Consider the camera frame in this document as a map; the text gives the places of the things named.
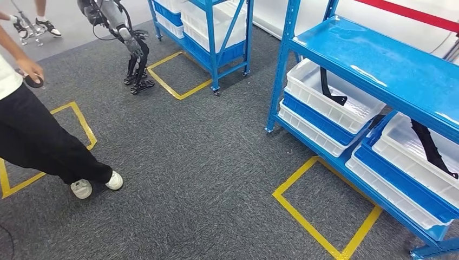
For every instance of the person's hand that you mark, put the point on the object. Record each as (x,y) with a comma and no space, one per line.
(30,66)

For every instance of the black round handheld controller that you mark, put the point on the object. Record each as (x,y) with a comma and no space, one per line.
(34,82)

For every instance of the blue metal shelf rack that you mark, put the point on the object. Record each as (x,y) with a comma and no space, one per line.
(358,54)
(211,54)

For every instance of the black curved part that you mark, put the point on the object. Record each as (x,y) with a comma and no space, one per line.
(325,88)
(428,143)

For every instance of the metal stand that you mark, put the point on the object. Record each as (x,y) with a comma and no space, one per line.
(27,27)

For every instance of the person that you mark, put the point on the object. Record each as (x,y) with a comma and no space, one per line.
(36,140)
(48,27)

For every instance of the black humanoid robot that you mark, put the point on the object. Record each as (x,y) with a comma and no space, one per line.
(138,54)

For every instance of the white plastic crate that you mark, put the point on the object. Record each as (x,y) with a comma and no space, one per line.
(170,28)
(172,4)
(387,192)
(308,134)
(412,168)
(195,25)
(322,104)

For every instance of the white car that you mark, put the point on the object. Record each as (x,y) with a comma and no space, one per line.
(358,14)

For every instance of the red barrier belt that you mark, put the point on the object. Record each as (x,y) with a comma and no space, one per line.
(412,13)

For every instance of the black stanchion post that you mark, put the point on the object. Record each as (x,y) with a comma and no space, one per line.
(452,50)

